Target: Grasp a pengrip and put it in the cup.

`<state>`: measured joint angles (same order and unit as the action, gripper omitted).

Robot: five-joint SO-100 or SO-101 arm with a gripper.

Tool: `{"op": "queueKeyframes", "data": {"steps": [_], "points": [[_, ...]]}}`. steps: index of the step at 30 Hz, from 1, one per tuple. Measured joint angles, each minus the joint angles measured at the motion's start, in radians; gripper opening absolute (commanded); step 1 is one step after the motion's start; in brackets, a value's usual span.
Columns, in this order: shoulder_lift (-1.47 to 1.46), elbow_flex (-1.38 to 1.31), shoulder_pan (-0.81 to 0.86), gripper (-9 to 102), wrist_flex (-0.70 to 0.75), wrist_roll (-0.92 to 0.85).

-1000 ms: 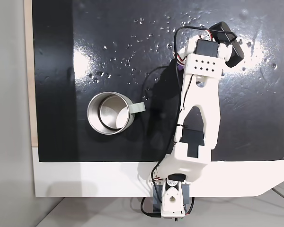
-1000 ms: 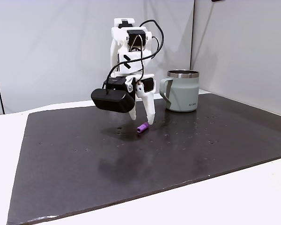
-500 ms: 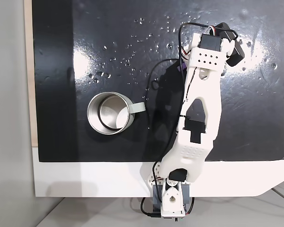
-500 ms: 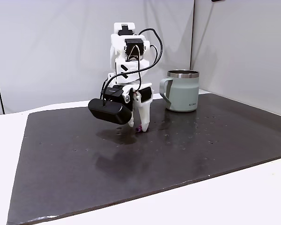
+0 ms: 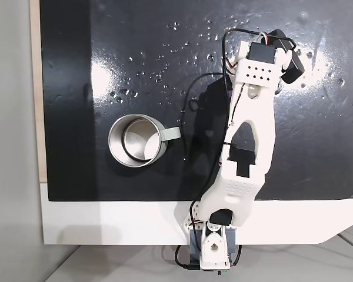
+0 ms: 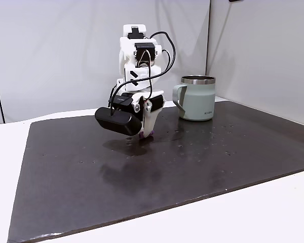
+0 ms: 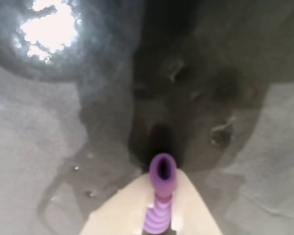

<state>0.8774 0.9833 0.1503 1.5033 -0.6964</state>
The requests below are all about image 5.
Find glossy black mat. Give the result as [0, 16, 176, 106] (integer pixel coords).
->
[38, 0, 353, 203]

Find beige wooden board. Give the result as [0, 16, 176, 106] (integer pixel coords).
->
[29, 0, 49, 184]

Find steel cup grey handle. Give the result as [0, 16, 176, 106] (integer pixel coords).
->
[108, 113, 182, 168]

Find black camera cable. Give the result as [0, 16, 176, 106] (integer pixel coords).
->
[181, 28, 297, 208]

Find black power cable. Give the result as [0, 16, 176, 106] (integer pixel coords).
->
[174, 244, 242, 270]

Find red white servo wires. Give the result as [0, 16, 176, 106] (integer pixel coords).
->
[225, 31, 272, 78]

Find black oval camera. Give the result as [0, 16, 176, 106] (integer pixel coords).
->
[267, 29, 306, 85]

